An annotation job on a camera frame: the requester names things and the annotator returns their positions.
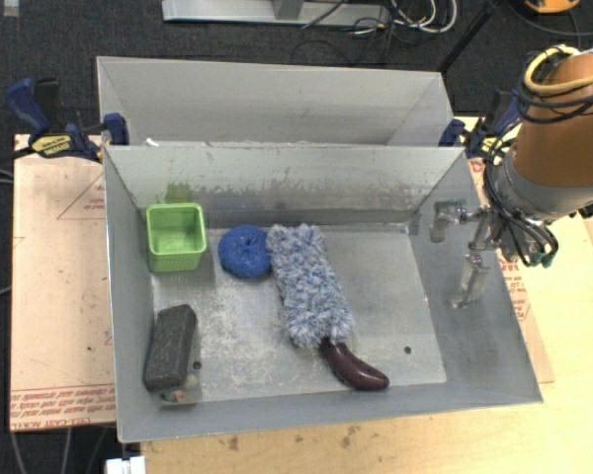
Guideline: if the green square plastic cup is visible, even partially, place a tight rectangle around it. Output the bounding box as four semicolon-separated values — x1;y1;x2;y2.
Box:
144;202;209;274

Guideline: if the blue round scouring pad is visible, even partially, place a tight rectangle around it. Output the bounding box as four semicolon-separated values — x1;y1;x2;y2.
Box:
217;223;273;279

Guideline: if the dark green flat block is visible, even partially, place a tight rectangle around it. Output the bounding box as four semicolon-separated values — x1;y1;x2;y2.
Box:
142;303;199;393

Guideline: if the purple toy eggplant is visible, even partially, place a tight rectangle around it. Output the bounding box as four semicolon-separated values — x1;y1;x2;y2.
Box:
318;337;391;392

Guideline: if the grey metal bin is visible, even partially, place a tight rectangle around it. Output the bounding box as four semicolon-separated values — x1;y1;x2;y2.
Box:
96;55;545;444

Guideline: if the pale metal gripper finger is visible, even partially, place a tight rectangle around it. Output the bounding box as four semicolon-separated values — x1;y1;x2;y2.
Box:
430;199;470;244
448;253;492;310

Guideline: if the blue and white fluffy duster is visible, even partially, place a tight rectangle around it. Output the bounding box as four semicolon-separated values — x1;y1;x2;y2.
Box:
265;222;356;350

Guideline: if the brown cardboard board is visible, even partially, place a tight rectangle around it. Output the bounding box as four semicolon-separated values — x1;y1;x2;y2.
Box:
9;133;557;434

